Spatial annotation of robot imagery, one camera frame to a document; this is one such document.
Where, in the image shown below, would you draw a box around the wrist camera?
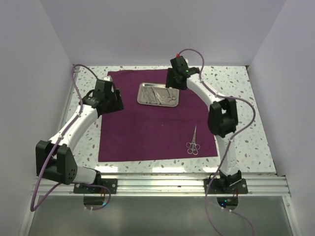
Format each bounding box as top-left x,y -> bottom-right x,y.
170,54 -> 200,77
94,76 -> 114,94

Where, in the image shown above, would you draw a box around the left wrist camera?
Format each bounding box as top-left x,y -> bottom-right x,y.
94,76 -> 114,94

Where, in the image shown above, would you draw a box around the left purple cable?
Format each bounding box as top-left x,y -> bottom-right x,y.
30,64 -> 111,212

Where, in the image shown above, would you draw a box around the small steel ring scissors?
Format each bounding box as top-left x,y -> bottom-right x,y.
166,88 -> 176,101

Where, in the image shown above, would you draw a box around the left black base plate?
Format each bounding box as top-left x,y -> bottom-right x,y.
73,178 -> 118,194

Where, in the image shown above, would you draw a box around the steel scalpel handle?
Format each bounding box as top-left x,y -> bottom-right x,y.
153,87 -> 163,105

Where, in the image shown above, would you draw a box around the steel forceps with rings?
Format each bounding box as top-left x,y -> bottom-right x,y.
186,125 -> 201,150

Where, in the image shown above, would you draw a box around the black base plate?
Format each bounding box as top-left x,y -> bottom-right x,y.
203,178 -> 249,195
73,178 -> 118,194

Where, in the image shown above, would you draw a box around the aluminium front rail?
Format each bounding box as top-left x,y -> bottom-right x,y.
31,173 -> 291,196

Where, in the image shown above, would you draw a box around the purple cable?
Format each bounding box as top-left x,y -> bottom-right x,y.
176,49 -> 256,236
30,64 -> 111,212

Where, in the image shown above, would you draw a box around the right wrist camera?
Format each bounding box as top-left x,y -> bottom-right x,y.
170,54 -> 200,77

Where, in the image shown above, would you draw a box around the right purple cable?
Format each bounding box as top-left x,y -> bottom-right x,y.
176,49 -> 256,236

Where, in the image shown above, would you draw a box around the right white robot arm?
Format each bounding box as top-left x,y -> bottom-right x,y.
166,67 -> 242,193

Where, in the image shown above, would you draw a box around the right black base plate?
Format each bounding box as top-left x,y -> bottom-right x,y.
203,178 -> 249,195

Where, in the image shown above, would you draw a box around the steel straight probe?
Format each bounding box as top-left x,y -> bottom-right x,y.
148,86 -> 157,102

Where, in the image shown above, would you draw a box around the steel instrument tray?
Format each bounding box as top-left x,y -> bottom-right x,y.
137,83 -> 180,108

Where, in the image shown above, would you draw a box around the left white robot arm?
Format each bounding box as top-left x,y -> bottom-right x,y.
35,89 -> 124,193

